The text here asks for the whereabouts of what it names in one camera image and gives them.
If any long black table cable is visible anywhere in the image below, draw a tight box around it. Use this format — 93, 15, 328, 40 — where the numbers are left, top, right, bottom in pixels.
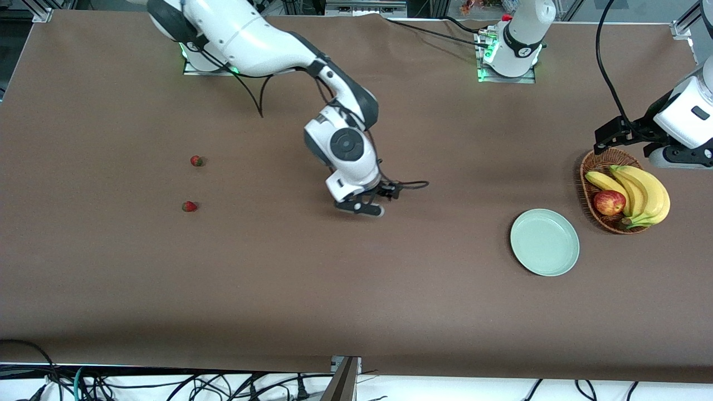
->
384, 18, 491, 48

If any aluminium table post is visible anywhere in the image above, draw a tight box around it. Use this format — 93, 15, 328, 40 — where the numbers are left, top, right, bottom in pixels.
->
320, 356, 363, 401

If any orange colourful object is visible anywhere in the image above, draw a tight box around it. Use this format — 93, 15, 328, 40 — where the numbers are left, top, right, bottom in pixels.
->
460, 0, 519, 14

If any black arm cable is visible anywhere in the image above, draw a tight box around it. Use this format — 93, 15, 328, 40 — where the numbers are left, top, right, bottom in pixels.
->
595, 0, 633, 126
192, 45, 429, 193

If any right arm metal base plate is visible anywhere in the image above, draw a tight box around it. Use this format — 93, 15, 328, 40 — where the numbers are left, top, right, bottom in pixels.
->
183, 42, 241, 76

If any pale green round plate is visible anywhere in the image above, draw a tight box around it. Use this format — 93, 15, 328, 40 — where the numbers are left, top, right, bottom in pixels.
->
510, 208, 580, 277

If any yellow banana bunch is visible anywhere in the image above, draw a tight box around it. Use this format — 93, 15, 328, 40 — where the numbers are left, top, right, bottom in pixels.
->
584, 164, 671, 229

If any aluminium frame profile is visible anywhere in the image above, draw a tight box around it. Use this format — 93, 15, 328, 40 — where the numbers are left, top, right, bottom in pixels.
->
17, 0, 55, 23

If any grey metal box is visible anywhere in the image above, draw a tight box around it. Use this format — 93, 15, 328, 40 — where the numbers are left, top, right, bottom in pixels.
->
325, 0, 408, 17

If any brown table cover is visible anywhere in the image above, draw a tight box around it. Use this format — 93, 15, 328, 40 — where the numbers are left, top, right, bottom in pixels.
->
0, 10, 713, 384

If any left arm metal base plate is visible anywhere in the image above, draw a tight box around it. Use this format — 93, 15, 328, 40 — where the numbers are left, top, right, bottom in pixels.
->
477, 31, 536, 84

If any red apple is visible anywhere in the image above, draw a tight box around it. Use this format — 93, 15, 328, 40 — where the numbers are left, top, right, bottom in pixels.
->
593, 190, 627, 217

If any aluminium corner bracket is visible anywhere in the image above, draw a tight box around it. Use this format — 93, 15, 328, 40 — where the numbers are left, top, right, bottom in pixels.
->
670, 19, 697, 41

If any short black table cable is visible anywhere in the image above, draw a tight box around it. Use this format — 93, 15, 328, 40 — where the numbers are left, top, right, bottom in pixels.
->
443, 16, 491, 34

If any brown wicker basket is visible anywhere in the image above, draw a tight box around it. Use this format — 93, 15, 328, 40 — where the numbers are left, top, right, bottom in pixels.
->
580, 147, 652, 235

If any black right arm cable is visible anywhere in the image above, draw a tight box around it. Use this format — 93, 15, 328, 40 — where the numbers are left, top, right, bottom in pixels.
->
192, 45, 429, 193

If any black looped floor cable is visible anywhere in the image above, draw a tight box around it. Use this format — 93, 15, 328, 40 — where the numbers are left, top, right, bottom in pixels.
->
0, 339, 59, 401

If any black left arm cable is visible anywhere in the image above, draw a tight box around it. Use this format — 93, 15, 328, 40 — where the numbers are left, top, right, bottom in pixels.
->
595, 0, 633, 126

